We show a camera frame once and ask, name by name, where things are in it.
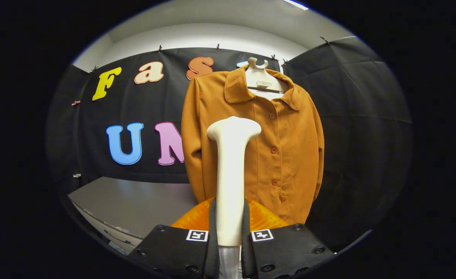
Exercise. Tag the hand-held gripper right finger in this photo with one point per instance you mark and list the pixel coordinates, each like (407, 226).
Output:
(246, 255)

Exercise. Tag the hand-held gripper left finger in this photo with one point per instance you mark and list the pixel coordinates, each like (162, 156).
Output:
(213, 255)

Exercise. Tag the white garment steamer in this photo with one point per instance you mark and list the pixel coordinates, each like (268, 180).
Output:
(231, 174)

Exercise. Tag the orange-brown button shirt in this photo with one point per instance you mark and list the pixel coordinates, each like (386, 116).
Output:
(290, 155)

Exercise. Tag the white clothes hanger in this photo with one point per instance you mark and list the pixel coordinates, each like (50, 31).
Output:
(261, 79)

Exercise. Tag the grey cabinet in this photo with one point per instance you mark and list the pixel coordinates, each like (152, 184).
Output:
(135, 205)

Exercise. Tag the row of black clips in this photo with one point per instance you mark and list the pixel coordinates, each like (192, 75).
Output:
(159, 49)

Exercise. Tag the long ceiling light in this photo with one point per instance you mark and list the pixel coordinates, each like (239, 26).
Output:
(296, 4)

